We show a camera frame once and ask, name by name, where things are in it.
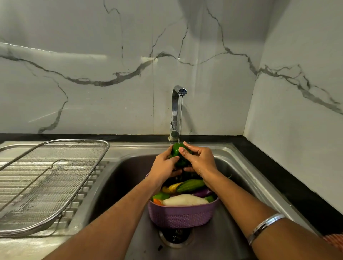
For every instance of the person's left hand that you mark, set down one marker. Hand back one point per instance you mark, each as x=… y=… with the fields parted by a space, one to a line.
x=160 y=167

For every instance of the person's right hand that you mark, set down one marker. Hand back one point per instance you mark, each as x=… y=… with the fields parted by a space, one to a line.
x=203 y=162

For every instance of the person's right thumb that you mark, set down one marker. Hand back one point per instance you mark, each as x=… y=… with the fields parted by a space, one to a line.
x=183 y=153

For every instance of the person's left thumb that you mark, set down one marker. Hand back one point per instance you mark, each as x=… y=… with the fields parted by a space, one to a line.
x=174 y=160

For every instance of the green bell pepper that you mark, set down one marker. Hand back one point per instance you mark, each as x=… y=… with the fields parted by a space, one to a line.
x=178 y=154

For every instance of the person's left forearm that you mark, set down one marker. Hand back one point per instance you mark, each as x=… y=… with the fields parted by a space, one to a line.
x=118 y=219

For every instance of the person's right forearm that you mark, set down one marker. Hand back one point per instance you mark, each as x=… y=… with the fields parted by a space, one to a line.
x=257 y=214

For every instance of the yellow pepper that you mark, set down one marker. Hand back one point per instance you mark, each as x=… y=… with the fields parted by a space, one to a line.
x=172 y=188

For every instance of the green cucumber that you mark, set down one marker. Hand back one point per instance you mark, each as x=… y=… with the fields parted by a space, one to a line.
x=190 y=185

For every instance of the small green pepper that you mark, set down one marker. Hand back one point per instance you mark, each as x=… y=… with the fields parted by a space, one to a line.
x=161 y=196

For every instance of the chrome faucet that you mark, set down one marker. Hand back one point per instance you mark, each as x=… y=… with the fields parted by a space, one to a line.
x=175 y=115

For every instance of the white radish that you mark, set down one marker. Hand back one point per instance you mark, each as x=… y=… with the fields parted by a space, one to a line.
x=185 y=201

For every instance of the purple eggplant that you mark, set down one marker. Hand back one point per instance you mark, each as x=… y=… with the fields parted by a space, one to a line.
x=202 y=192

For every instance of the orange carrot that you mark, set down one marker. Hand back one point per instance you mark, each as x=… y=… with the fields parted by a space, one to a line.
x=157 y=201

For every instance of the green vegetable piece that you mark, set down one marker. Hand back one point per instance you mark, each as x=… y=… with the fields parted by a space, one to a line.
x=210 y=198

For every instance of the purple plastic colander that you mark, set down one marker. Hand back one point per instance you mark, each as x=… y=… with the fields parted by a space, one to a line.
x=182 y=215

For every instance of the stainless steel sink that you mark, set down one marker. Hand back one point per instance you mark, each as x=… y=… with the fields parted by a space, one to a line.
x=112 y=174

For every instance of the sink drain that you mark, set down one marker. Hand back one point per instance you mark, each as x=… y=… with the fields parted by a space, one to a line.
x=175 y=237

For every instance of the steel mesh drying basket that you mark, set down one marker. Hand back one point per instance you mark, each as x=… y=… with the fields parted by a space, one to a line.
x=45 y=182

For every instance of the orange patterned clothing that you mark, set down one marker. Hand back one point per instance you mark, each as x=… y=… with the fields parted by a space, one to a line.
x=335 y=241

